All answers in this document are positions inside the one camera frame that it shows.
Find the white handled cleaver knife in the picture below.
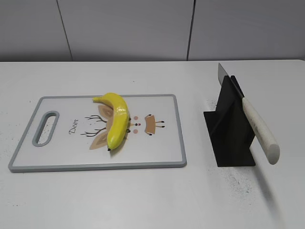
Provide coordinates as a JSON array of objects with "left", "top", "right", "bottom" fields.
[{"left": 218, "top": 63, "right": 280, "bottom": 165}]

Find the yellow plastic banana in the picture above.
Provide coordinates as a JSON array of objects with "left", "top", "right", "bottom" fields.
[{"left": 92, "top": 93, "right": 130, "bottom": 151}]

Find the black knife stand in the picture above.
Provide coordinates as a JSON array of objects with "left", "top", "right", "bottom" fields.
[{"left": 203, "top": 75, "right": 255, "bottom": 167}]

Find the white grey deer cutting board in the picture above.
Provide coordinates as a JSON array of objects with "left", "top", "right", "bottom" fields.
[{"left": 8, "top": 94, "right": 187, "bottom": 173}]

